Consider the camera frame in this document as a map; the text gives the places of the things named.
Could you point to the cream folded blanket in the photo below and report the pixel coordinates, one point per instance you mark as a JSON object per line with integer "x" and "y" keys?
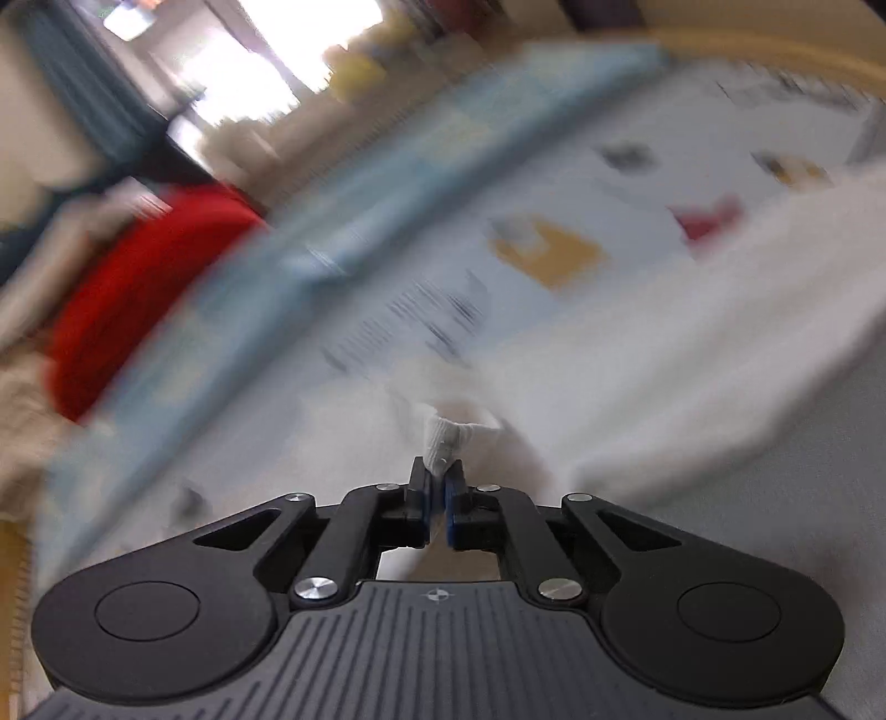
{"x": 28, "y": 429}

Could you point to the blue curtain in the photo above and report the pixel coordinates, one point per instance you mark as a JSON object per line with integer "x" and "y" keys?
{"x": 83, "y": 76}

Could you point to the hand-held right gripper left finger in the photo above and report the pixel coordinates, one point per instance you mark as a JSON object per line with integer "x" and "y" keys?
{"x": 420, "y": 502}

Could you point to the yellow plush toy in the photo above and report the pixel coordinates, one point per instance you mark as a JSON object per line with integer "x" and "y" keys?
{"x": 356, "y": 73}

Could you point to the red folded blanket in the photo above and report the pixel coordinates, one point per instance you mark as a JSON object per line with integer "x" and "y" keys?
{"x": 138, "y": 291}

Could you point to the grey mattress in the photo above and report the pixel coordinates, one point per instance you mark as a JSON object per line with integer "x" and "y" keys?
{"x": 761, "y": 505}

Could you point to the window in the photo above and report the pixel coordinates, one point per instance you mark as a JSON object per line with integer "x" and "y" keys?
{"x": 235, "y": 62}

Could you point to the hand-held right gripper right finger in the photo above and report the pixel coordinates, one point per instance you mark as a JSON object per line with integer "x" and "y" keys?
{"x": 453, "y": 509}

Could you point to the white garment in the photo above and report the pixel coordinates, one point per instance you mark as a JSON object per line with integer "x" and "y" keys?
{"x": 692, "y": 332}

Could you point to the light blue patterned sheet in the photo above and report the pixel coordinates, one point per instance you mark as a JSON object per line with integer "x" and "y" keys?
{"x": 346, "y": 208}

